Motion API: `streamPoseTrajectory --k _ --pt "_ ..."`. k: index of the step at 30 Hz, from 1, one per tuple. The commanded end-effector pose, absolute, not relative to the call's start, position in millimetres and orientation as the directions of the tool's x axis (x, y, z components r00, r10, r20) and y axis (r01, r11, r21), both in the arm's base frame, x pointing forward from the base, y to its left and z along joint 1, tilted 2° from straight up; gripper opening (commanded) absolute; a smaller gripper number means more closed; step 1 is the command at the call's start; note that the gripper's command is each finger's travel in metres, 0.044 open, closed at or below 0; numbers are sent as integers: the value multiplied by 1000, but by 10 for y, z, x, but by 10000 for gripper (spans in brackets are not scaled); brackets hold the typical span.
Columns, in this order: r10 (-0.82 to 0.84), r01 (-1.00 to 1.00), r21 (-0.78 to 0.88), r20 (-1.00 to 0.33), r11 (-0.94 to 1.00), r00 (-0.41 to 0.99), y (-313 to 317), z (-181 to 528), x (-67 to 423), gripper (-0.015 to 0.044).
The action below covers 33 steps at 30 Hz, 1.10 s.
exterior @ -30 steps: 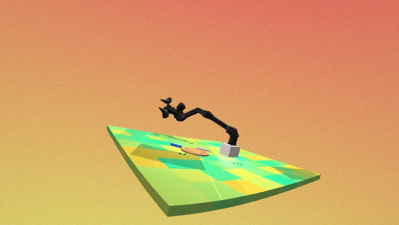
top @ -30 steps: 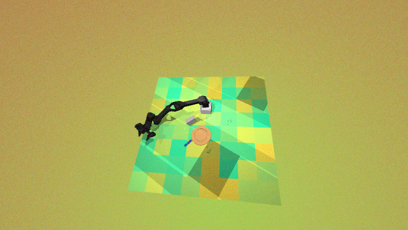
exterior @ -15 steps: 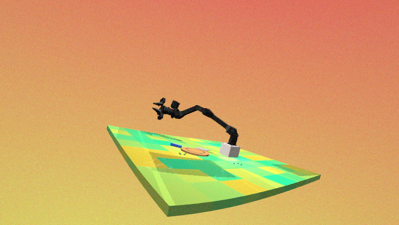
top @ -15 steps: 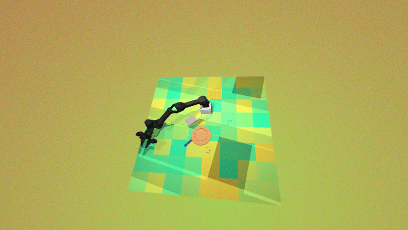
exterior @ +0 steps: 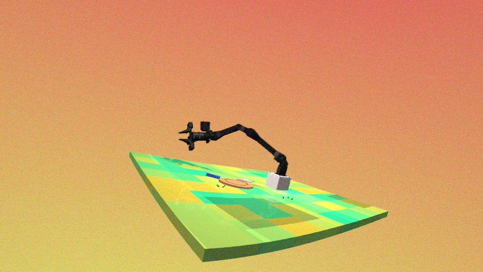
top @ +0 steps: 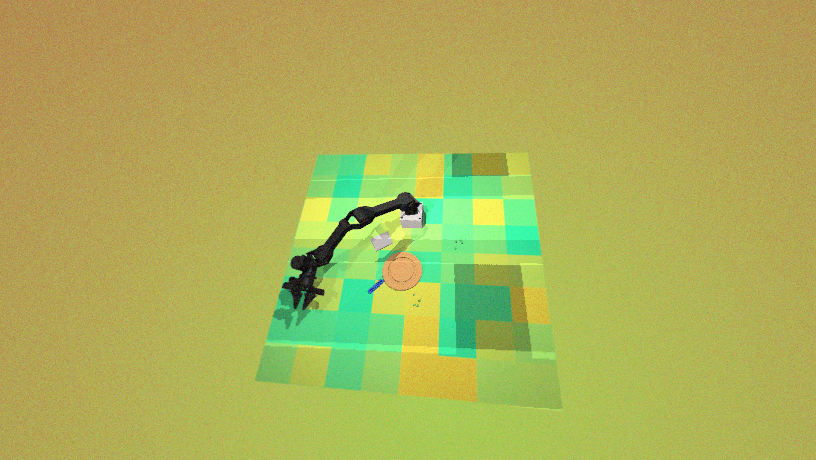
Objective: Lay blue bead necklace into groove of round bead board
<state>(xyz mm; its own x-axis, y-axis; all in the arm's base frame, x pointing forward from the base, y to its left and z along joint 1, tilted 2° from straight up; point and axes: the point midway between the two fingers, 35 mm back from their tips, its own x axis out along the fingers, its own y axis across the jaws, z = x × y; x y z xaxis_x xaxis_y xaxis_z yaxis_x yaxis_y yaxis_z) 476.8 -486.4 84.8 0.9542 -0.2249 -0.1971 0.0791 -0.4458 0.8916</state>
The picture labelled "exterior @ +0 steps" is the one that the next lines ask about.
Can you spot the tan round bead board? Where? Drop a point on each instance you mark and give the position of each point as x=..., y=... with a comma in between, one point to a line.
x=235, y=183

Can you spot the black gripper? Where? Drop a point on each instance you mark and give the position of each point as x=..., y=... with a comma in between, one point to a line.
x=193, y=136

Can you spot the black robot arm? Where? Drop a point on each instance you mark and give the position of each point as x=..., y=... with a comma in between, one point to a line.
x=250, y=132

